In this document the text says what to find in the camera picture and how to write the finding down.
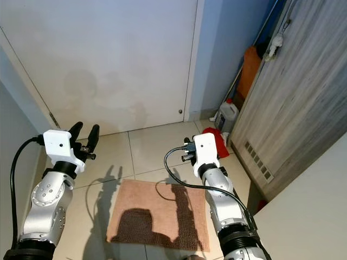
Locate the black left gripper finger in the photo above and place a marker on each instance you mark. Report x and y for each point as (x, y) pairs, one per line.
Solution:
(94, 135)
(76, 130)

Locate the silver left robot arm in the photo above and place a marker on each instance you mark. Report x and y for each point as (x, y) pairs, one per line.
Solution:
(49, 203)

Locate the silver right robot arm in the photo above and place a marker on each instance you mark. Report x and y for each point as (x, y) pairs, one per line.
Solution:
(227, 211)

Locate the metal door hinge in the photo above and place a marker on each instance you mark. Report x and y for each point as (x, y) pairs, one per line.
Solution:
(52, 119)

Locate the red cloth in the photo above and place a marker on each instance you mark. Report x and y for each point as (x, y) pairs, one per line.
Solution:
(221, 142)

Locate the white jug with red cap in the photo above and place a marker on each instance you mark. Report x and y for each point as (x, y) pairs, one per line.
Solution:
(227, 116)

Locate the brown floor mat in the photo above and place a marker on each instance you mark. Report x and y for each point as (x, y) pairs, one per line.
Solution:
(146, 200)

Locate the white door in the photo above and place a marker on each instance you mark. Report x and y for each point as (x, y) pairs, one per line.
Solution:
(103, 59)

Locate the grey wooden cabinet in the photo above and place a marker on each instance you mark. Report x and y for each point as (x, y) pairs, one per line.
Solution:
(298, 103)

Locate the grey mop pole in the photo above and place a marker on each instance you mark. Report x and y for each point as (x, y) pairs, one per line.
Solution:
(259, 38)

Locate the white hanging trinket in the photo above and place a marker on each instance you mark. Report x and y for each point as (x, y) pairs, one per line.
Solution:
(275, 46)

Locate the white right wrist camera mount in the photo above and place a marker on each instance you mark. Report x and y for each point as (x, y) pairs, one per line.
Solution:
(206, 147)

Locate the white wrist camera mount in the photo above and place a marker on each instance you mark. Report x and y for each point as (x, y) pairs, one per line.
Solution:
(206, 147)
(57, 143)

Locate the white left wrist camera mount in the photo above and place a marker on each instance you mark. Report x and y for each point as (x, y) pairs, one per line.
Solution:
(57, 143)

